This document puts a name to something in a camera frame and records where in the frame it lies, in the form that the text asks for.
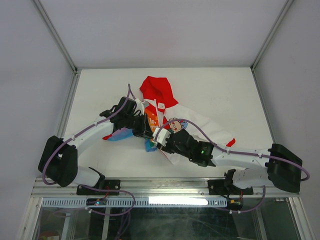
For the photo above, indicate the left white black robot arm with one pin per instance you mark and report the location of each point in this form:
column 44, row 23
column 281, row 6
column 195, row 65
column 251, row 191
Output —
column 59, row 160

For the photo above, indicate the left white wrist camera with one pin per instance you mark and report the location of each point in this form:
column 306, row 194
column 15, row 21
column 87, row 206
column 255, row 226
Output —
column 141, row 105

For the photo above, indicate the white slotted cable duct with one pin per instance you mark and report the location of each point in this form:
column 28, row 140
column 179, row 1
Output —
column 140, row 202

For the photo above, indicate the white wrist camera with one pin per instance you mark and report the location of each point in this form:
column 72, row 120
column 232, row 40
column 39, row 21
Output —
column 141, row 105
column 160, row 136

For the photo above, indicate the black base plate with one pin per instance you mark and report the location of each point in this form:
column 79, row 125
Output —
column 106, row 186
column 217, row 187

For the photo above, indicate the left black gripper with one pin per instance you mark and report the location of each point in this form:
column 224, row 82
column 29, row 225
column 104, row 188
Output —
column 144, row 128

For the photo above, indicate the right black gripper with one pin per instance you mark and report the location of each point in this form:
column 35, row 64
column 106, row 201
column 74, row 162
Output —
column 166, row 146

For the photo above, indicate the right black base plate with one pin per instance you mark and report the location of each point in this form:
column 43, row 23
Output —
column 217, row 187

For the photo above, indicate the white red rainbow kids jacket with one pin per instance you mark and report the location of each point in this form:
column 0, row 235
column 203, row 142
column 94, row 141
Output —
column 163, row 107

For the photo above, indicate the small black connector box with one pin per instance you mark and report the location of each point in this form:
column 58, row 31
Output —
column 235, row 205

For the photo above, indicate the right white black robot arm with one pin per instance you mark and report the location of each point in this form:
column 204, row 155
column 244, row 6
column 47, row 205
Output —
column 276, row 166

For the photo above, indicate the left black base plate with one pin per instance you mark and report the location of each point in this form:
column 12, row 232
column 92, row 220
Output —
column 106, row 186

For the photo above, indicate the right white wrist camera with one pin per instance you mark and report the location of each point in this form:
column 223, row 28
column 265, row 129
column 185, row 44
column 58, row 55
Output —
column 160, row 136

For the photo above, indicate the aluminium mounting rail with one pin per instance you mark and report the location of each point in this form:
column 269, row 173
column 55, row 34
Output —
column 139, row 187

